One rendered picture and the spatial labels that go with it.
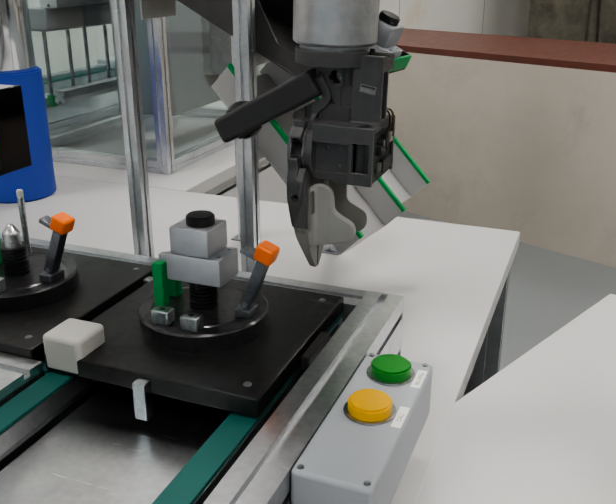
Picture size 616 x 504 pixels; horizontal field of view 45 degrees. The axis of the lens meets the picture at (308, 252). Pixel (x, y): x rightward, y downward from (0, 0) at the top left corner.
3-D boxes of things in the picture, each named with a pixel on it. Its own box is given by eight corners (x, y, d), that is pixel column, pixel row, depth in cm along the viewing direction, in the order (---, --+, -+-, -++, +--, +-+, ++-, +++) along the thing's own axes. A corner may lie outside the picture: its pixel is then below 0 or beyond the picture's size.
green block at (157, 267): (169, 303, 82) (166, 260, 80) (164, 307, 81) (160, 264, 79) (160, 301, 82) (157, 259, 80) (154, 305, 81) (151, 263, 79)
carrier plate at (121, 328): (343, 311, 89) (344, 295, 88) (258, 418, 68) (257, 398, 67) (169, 282, 97) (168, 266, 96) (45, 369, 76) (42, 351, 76)
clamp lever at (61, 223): (63, 271, 89) (76, 218, 85) (52, 278, 87) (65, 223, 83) (39, 257, 89) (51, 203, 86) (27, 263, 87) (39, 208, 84)
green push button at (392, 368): (415, 374, 75) (416, 357, 74) (404, 394, 72) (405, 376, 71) (376, 367, 76) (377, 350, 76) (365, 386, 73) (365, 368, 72)
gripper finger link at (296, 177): (301, 234, 69) (303, 141, 66) (286, 232, 70) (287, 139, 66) (319, 219, 73) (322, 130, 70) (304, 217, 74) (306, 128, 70)
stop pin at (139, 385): (153, 415, 73) (150, 379, 72) (147, 422, 72) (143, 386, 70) (141, 412, 73) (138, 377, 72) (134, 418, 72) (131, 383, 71)
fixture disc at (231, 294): (288, 306, 86) (288, 290, 85) (233, 363, 74) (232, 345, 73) (182, 288, 90) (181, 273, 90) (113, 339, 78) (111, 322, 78)
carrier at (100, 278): (159, 280, 98) (151, 188, 93) (33, 367, 77) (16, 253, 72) (12, 255, 106) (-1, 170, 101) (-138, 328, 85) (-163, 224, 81)
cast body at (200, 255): (239, 273, 81) (237, 211, 78) (220, 288, 77) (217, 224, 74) (172, 262, 84) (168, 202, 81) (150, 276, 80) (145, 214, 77)
